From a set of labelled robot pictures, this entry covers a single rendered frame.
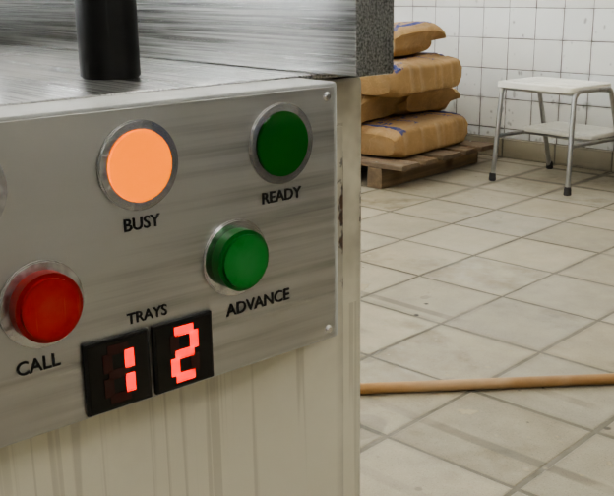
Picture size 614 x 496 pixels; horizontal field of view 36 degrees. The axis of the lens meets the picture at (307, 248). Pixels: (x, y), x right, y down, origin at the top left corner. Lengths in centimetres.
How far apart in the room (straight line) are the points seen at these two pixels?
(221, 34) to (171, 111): 16
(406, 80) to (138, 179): 382
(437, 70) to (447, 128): 28
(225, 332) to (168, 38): 24
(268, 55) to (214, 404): 20
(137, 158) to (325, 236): 12
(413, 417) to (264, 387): 150
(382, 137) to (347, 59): 371
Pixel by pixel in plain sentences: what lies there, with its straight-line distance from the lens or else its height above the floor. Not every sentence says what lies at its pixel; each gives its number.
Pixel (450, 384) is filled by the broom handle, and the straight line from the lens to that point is 213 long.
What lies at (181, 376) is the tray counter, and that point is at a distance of 45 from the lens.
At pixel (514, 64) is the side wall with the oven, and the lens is 488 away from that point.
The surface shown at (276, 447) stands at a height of 63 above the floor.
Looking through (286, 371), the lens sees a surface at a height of 67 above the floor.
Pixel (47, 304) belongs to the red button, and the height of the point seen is 76.
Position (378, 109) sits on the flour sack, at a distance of 439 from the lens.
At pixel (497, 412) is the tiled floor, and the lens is 206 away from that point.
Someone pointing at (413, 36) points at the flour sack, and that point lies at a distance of 445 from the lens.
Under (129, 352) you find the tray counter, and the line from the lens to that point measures 43.
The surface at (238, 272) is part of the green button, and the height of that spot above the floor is 76.
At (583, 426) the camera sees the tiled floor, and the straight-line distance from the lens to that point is 204.
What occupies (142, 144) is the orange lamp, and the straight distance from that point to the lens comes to 41.
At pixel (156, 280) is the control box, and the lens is 43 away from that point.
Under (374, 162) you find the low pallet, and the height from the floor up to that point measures 11.
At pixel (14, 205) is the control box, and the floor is 80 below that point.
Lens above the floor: 89
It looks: 16 degrees down
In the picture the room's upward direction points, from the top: 1 degrees counter-clockwise
